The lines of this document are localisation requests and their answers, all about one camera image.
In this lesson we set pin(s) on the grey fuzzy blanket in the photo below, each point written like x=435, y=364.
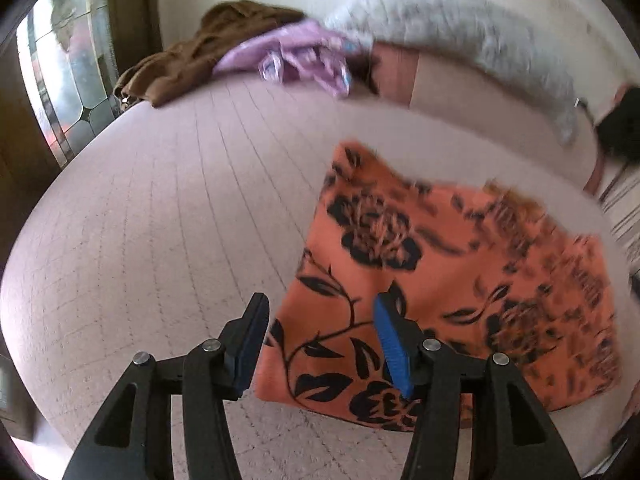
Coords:
x=465, y=25

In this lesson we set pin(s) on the pink bolster cushion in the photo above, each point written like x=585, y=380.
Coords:
x=450, y=90

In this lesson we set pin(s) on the orange black floral shirt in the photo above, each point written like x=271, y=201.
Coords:
x=450, y=280

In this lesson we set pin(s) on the pink checked bed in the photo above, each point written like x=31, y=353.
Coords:
x=150, y=240

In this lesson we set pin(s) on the black cloth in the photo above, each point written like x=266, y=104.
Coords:
x=620, y=120

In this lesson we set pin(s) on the brown cloth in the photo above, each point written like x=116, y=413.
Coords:
x=200, y=50

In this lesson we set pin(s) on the striped floral back cushion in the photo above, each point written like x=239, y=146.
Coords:
x=622, y=210

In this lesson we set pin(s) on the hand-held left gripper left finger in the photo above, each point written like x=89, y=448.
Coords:
x=247, y=355

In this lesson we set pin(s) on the purple floral cloth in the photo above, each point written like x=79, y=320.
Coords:
x=300, y=57

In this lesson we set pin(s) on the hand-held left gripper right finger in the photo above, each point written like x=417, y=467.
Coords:
x=395, y=355

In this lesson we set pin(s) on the stained glass door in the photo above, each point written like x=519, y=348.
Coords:
x=70, y=65

